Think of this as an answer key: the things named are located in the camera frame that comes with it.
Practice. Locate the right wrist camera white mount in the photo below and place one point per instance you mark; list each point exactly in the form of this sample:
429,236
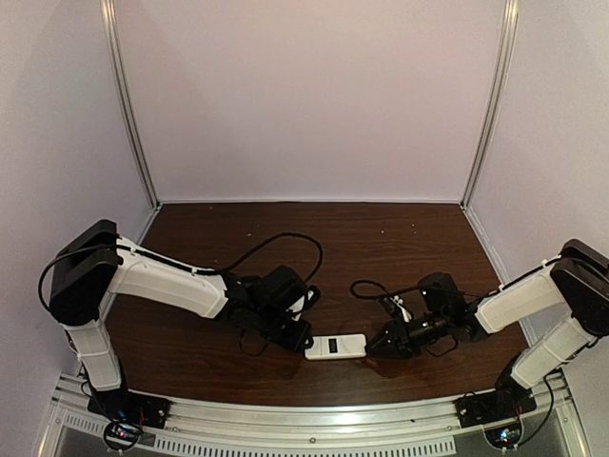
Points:
437,290

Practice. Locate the right aluminium frame post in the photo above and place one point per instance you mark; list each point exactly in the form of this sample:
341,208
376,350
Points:
506,45

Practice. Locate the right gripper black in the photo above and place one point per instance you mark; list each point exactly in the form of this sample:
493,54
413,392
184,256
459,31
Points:
399,336

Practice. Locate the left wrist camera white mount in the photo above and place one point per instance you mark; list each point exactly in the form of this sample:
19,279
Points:
287,293

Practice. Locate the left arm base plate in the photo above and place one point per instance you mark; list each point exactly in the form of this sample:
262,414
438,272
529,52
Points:
134,408

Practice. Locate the white remote control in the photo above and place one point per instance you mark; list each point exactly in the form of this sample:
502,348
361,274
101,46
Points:
337,347

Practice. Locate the left aluminium frame post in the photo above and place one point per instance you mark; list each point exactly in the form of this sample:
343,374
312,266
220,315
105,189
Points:
110,23

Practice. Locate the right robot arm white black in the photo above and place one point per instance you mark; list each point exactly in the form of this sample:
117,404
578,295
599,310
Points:
577,277

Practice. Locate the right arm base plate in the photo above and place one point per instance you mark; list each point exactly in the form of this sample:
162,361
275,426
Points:
474,409

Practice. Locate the front aluminium rail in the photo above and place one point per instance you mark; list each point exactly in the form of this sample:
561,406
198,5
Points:
198,428

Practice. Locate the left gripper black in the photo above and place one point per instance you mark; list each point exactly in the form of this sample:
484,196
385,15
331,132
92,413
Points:
289,334

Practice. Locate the aluminium frame post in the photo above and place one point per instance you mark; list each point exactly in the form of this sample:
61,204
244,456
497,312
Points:
110,23
506,45

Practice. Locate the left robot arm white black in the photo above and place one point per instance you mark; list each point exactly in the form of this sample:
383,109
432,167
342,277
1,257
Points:
100,261

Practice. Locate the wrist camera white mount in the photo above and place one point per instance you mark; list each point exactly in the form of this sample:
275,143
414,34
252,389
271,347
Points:
287,293
437,290

